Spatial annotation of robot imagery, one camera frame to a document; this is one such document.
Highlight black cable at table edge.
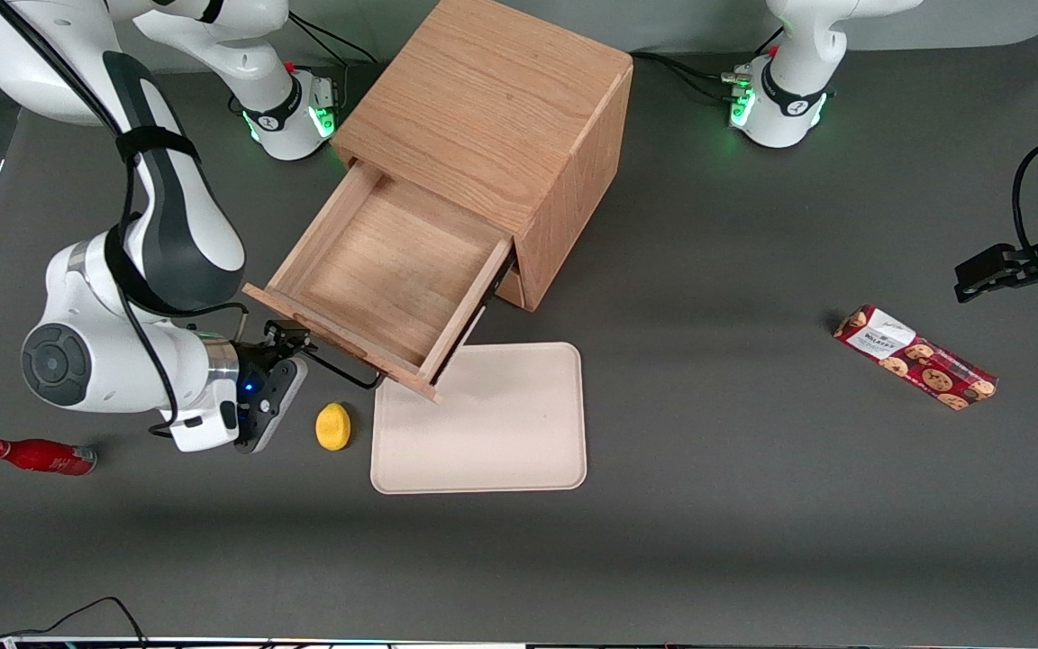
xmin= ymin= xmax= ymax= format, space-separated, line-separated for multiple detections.
xmin=0 ymin=596 xmax=149 ymax=649

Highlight red cookie box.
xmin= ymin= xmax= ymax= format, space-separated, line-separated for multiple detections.
xmin=833 ymin=305 xmax=998 ymax=412

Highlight oak drawer with short handle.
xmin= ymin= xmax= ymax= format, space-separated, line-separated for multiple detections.
xmin=487 ymin=261 xmax=527 ymax=309

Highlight black cables at left arm base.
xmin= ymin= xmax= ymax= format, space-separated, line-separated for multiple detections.
xmin=632 ymin=27 xmax=786 ymax=102

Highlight black cables at right arm base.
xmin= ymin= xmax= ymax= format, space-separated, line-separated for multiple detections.
xmin=287 ymin=14 xmax=382 ymax=91

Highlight red bottle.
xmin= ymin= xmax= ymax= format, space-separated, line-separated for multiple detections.
xmin=0 ymin=438 xmax=98 ymax=477

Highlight black cable along right arm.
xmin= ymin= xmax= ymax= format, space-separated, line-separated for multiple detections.
xmin=0 ymin=0 xmax=254 ymax=440

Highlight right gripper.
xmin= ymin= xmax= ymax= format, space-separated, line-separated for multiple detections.
xmin=232 ymin=318 xmax=314 ymax=455

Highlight black cables at arm base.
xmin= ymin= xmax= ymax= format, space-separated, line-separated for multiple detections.
xmin=287 ymin=14 xmax=382 ymax=91
xmin=632 ymin=27 xmax=786 ymax=102

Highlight yellow lemon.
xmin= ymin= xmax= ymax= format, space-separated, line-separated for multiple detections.
xmin=315 ymin=402 xmax=352 ymax=452

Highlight long black drawer handle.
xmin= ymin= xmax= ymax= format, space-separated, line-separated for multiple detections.
xmin=299 ymin=343 xmax=386 ymax=391

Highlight oak wooden drawer cabinet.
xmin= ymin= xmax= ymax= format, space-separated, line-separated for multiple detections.
xmin=330 ymin=0 xmax=635 ymax=313

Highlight beige rectangular tray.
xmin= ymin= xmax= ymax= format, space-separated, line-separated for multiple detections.
xmin=369 ymin=342 xmax=588 ymax=495

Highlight oak drawer with long handle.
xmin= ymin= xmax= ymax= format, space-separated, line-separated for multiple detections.
xmin=241 ymin=160 xmax=517 ymax=403

